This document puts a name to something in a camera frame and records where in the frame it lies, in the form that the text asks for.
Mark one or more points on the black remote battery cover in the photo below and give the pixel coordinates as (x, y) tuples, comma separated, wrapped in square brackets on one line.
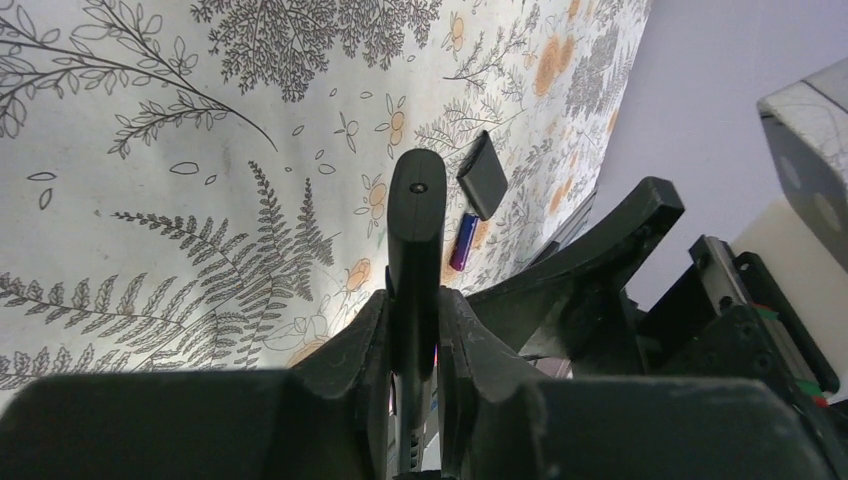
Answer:
[(482, 178)]

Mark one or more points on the black remote control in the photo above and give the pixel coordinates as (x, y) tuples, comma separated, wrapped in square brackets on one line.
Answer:
[(415, 227)]

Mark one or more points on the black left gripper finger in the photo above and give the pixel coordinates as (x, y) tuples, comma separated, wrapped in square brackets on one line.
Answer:
[(325, 418)]

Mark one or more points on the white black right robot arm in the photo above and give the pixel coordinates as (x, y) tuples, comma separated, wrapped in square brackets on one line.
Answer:
[(556, 374)]

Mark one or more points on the purple battery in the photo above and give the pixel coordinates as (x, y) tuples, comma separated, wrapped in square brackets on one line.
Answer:
[(464, 240)]

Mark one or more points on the floral patterned table mat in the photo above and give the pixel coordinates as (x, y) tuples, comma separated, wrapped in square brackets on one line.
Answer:
[(204, 184)]

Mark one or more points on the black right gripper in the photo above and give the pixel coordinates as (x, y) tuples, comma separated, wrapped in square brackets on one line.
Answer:
[(502, 418)]

